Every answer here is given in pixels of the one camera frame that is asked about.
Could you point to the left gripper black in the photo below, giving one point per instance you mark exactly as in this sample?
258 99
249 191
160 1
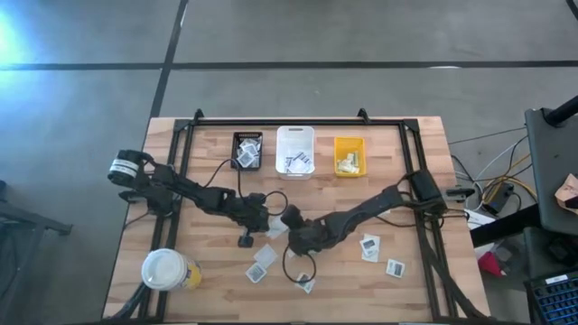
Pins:
250 214

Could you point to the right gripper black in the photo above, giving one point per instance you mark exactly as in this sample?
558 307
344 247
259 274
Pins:
309 237

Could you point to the plain white square packet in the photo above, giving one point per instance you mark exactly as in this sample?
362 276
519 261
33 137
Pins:
299 167

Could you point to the white printed towelette packet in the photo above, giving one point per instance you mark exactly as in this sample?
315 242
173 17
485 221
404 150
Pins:
395 268
370 247
246 159
249 145

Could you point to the torn white text-printed packet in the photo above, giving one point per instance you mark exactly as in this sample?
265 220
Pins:
257 156

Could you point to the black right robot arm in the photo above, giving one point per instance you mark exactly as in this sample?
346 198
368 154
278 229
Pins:
375 203

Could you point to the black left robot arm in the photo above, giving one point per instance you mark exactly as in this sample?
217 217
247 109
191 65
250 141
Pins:
180 189

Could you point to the white narrow bandage packet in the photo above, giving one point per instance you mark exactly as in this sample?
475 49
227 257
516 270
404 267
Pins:
277 228

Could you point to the white gauze pad packet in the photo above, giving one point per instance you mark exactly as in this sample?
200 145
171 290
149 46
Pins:
266 256

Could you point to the BZK towelette packet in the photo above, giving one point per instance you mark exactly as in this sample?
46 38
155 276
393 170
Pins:
306 283

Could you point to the white plastic bin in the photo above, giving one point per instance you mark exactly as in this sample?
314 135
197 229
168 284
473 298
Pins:
295 137

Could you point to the black plastic basket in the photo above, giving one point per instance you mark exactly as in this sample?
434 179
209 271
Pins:
246 135

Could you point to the yellow plastic basket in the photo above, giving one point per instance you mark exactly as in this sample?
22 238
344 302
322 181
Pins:
347 143

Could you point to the white-lidded yellow wipes canister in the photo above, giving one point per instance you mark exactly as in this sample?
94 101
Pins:
165 268

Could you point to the white paper box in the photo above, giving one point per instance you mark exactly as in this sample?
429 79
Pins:
478 219

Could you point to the red object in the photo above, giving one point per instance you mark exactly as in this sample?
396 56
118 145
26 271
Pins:
490 264

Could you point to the black power supply box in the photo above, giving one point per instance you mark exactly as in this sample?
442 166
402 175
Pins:
496 198

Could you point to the black floor stand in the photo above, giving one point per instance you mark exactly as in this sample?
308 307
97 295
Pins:
45 222

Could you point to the grey side table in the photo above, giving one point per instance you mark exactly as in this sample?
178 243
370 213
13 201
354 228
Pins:
553 171

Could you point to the black keyboard blue keys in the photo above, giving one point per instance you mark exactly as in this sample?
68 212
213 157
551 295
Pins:
553 300

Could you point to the brown cardboard piece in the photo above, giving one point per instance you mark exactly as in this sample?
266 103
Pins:
566 194

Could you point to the black pole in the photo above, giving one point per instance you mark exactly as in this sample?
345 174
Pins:
562 113

